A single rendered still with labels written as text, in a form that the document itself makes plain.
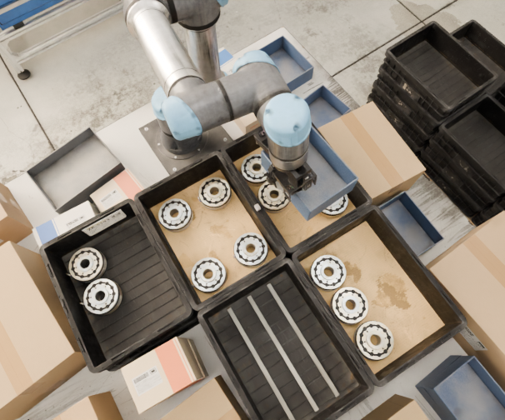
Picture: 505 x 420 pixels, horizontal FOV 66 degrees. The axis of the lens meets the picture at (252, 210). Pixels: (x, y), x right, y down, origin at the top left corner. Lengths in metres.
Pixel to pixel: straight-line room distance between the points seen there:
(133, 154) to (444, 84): 1.42
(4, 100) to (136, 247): 1.89
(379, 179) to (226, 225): 0.51
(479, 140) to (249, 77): 1.57
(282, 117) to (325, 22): 2.29
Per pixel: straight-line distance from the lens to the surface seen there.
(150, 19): 0.90
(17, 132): 2.78
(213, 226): 1.23
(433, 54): 2.18
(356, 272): 1.22
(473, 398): 1.35
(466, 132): 2.11
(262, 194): 1.23
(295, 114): 0.63
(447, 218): 1.51
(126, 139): 1.60
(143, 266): 1.25
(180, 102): 0.68
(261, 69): 0.71
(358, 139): 1.35
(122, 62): 2.82
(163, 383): 1.10
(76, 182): 1.52
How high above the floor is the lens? 1.99
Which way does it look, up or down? 69 degrees down
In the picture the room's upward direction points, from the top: 5 degrees counter-clockwise
